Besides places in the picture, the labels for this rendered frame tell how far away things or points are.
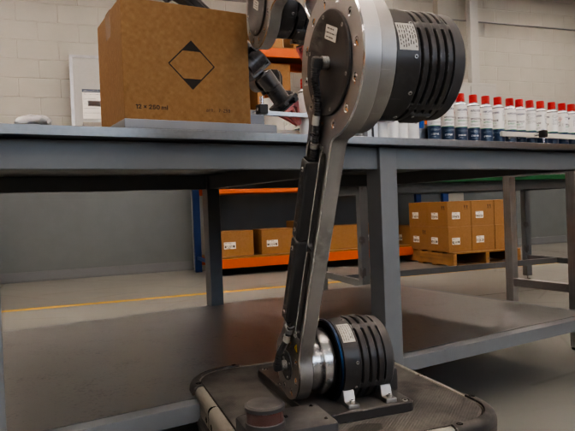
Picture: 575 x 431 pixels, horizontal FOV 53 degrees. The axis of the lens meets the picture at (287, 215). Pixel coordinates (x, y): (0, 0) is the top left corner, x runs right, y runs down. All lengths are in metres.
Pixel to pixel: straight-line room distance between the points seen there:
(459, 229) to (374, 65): 5.12
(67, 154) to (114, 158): 0.09
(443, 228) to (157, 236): 2.99
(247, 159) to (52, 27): 5.33
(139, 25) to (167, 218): 5.09
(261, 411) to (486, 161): 1.17
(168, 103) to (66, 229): 5.03
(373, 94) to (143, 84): 0.62
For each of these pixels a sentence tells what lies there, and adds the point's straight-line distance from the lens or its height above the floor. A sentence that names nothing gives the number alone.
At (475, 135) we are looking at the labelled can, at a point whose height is 0.92.
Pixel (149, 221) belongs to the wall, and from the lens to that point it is 6.34.
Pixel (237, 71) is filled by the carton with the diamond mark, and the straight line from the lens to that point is 1.41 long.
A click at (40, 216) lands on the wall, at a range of 6.31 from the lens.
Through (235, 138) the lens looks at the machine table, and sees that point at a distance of 1.32.
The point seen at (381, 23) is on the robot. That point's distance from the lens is 0.89.
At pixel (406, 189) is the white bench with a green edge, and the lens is 3.57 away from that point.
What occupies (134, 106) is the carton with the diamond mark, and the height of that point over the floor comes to 0.88.
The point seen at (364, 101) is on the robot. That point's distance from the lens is 0.86.
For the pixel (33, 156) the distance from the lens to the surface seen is 1.23.
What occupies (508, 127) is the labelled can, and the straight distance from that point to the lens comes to 2.67.
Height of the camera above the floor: 0.66
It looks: 1 degrees down
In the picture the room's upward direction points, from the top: 2 degrees counter-clockwise
